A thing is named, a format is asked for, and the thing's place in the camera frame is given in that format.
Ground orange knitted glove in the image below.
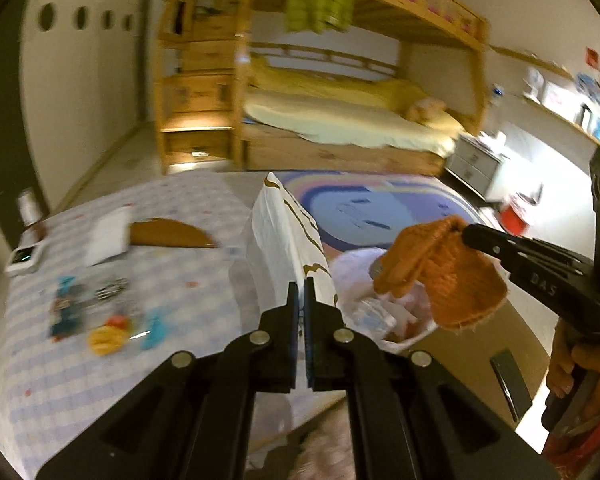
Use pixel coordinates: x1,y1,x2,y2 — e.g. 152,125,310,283
373,216,507,332

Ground pink trash bag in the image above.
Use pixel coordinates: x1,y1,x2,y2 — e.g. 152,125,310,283
330,245,508,353

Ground white paper bag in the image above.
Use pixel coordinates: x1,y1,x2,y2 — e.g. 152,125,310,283
230,171,338,316

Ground person's right hand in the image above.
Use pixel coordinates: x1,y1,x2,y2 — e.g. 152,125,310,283
545,318,600,421

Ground blue snack wrapper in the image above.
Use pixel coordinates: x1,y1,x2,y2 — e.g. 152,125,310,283
140,309,169,351

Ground yellow crumpled wrapper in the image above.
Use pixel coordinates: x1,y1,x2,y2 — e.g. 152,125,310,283
87,314,132,356

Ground grey nightstand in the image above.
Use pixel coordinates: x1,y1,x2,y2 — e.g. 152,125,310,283
445,134,508,202

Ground checkered tablecloth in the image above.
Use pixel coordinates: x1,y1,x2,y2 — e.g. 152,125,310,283
0,171,263,479

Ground dark snack wrapper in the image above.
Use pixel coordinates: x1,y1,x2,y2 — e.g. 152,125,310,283
48,275,84,341

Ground brown paper piece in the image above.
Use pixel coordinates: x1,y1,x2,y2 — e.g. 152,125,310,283
130,218,218,248

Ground white paper sheet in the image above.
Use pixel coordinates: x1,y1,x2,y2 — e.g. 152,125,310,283
84,206,132,266

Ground white table fan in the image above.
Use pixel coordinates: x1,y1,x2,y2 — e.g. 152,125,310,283
522,66,545,103

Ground colourful oval rug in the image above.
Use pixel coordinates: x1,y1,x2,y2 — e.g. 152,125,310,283
276,171,482,259

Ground pink pillow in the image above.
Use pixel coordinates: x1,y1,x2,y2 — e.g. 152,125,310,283
403,96,446,122

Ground wooden bunk bed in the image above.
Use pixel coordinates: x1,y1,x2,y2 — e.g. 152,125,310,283
232,0,489,177

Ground small white bottle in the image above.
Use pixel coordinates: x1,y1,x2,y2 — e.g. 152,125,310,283
17,188,47,242

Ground cream bed sheet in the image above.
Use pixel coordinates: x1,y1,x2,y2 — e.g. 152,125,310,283
242,90,464,158

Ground yellow blanket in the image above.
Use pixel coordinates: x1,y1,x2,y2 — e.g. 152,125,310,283
249,55,465,133

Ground wooden stair drawers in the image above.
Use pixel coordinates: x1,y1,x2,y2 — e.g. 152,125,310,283
152,0,238,174

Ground white wardrobe with holes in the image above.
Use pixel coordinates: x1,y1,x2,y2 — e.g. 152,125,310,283
0,0,143,240

